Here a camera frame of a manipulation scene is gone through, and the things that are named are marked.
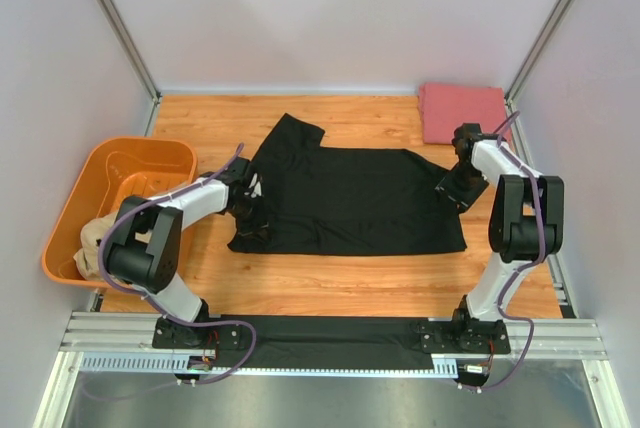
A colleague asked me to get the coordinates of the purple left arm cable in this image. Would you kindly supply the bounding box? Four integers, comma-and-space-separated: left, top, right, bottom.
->
79, 142, 259, 402

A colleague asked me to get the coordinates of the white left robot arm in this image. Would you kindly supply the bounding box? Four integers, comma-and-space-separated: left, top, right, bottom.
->
98, 156, 270, 349

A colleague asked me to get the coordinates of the folded red t shirt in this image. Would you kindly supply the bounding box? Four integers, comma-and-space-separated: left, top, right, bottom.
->
418, 83, 507, 145

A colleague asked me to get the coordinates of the aluminium frame rail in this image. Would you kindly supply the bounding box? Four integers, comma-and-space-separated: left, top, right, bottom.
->
61, 313, 607, 379

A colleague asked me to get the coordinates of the aluminium corner post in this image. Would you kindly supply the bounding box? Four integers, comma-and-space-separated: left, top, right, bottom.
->
504, 0, 605, 104
69, 0, 162, 102

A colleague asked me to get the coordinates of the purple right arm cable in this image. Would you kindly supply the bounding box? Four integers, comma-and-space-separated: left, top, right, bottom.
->
452, 110, 546, 394

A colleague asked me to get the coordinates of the black t shirt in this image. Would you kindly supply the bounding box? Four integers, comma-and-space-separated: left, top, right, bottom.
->
228, 114, 467, 256

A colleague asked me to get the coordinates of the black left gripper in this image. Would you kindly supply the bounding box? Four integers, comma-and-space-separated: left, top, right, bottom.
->
226, 193, 272, 245

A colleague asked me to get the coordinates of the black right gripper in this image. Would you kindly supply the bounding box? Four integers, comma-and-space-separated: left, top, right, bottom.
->
434, 164, 488, 217

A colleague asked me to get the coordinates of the orange plastic basket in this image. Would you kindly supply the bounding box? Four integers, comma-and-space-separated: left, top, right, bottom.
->
42, 137, 198, 290

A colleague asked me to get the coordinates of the right aluminium corner post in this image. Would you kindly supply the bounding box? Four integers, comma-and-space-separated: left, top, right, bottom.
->
504, 0, 605, 104

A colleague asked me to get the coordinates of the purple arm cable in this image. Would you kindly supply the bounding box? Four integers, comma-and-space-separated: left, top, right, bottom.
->
79, 142, 259, 402
452, 110, 546, 394

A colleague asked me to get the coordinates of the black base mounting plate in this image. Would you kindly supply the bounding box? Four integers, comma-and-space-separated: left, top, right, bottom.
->
152, 315, 511, 370

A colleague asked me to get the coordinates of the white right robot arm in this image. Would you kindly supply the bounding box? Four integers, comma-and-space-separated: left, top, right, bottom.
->
436, 123, 564, 352

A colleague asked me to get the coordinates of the left aluminium corner post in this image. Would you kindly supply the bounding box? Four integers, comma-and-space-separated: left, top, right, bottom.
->
69, 0, 162, 102

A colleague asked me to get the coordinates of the beige t shirt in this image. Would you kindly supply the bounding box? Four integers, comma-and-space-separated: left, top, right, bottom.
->
73, 212, 151, 282

